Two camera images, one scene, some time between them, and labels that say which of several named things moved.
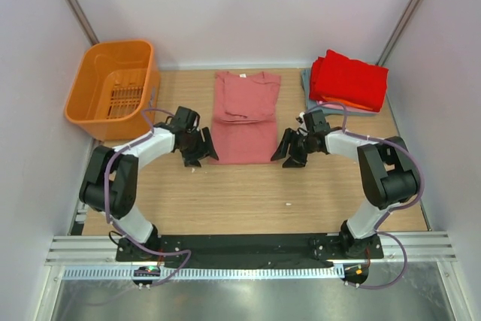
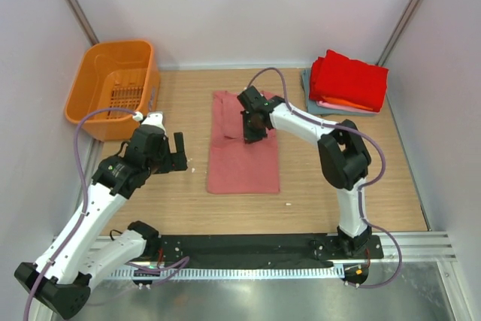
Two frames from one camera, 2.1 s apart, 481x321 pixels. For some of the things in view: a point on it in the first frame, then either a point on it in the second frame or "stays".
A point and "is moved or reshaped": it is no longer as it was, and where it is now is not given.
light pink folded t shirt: x=349 y=108 stays
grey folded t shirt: x=313 y=104 stays
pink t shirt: x=244 y=122 is moved or reshaped
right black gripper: x=282 y=149 -> x=250 y=136
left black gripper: x=205 y=147 -> x=174 y=161
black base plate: x=249 y=249 stays
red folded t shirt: x=336 y=76 stays
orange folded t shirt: x=348 y=103 stays
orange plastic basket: x=116 y=81 stays
